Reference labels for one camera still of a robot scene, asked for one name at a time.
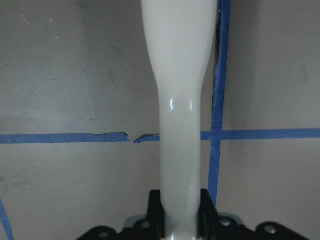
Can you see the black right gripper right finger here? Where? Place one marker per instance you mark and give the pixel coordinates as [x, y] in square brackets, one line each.
[214, 226]

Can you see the white hand brush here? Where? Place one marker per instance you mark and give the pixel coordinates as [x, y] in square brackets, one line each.
[180, 35]

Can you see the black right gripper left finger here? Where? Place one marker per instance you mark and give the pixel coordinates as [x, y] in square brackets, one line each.
[151, 227]

